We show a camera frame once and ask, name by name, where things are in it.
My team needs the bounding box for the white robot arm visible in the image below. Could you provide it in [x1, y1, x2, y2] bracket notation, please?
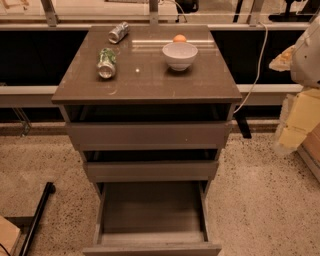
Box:
[269, 17, 320, 155]

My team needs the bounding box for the white ceramic bowl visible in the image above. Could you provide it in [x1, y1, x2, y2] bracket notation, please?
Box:
[162, 42, 198, 71]

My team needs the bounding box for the wooden box at left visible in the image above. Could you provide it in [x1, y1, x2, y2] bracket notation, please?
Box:
[0, 216, 21, 256]

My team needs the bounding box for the metal railing frame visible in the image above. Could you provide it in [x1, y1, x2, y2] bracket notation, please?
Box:
[0, 0, 320, 138]

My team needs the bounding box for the bottom grey open drawer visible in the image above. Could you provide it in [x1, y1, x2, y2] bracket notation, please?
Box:
[83, 181, 222, 256]

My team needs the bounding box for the orange fruit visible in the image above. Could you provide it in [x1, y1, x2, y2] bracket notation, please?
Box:
[172, 34, 187, 42]

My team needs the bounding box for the wooden crate at right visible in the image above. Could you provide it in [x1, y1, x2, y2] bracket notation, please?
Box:
[298, 124, 320, 182]

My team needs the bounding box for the grey drawer cabinet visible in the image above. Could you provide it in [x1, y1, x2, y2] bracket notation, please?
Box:
[50, 24, 243, 256]

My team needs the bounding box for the silver soda can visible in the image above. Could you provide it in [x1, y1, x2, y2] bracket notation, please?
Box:
[108, 22, 129, 44]

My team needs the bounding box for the black pole on floor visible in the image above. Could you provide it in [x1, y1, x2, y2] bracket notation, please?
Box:
[19, 182, 56, 256]

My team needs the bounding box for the white cable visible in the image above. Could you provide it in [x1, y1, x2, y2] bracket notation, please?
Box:
[233, 21, 269, 115]

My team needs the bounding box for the top grey drawer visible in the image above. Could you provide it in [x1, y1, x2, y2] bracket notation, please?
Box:
[66, 122, 231, 151]

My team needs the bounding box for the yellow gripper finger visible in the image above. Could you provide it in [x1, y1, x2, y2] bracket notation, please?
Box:
[269, 45, 295, 72]
[273, 88, 320, 155]

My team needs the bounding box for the middle grey drawer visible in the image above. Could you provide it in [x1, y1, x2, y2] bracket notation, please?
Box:
[84, 161, 218, 182]

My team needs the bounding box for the green soda can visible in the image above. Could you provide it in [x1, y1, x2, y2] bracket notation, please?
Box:
[97, 48, 116, 79]

